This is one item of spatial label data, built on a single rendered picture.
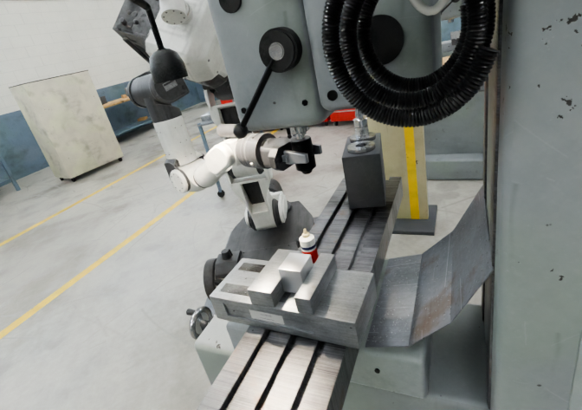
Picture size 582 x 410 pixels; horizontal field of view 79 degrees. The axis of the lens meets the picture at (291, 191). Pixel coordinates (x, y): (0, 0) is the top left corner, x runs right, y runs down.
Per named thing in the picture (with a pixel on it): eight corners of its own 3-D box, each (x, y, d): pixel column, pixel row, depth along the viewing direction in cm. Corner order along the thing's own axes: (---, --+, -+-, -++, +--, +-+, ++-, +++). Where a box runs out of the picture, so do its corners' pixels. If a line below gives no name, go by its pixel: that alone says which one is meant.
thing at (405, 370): (234, 358, 98) (222, 326, 93) (284, 277, 126) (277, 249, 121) (427, 403, 76) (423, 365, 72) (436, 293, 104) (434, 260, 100)
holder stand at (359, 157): (349, 209, 120) (339, 153, 112) (353, 182, 139) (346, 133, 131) (385, 206, 116) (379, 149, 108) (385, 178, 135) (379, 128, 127)
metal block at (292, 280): (283, 291, 77) (277, 269, 74) (294, 273, 82) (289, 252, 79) (305, 295, 74) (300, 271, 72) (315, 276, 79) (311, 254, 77)
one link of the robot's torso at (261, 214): (251, 217, 191) (222, 145, 160) (287, 211, 189) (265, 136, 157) (249, 239, 179) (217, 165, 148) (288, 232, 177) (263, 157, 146)
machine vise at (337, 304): (216, 318, 85) (203, 282, 80) (248, 278, 97) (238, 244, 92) (359, 350, 68) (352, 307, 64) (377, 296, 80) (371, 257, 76)
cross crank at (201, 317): (186, 345, 128) (176, 321, 124) (205, 321, 138) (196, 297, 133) (223, 354, 121) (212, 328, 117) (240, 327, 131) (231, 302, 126)
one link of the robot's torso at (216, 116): (234, 174, 167) (206, 72, 152) (270, 167, 165) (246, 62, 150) (227, 185, 152) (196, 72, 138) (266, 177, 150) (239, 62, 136)
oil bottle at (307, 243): (302, 267, 96) (294, 232, 92) (307, 257, 99) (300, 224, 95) (316, 268, 94) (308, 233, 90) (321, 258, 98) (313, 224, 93)
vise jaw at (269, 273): (250, 303, 76) (246, 289, 75) (281, 262, 88) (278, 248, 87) (274, 309, 74) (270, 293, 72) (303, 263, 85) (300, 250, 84)
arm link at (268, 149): (270, 143, 76) (233, 141, 84) (280, 184, 80) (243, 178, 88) (305, 125, 85) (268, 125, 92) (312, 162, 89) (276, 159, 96)
